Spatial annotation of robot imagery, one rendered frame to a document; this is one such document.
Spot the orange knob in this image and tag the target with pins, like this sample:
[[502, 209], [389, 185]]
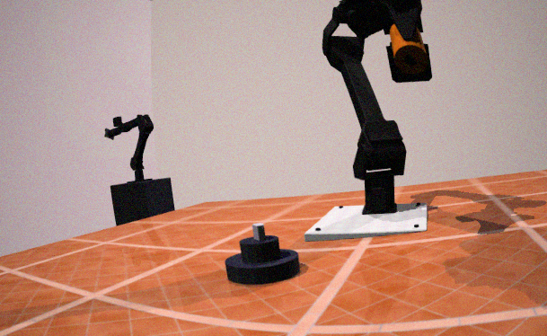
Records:
[[410, 55]]

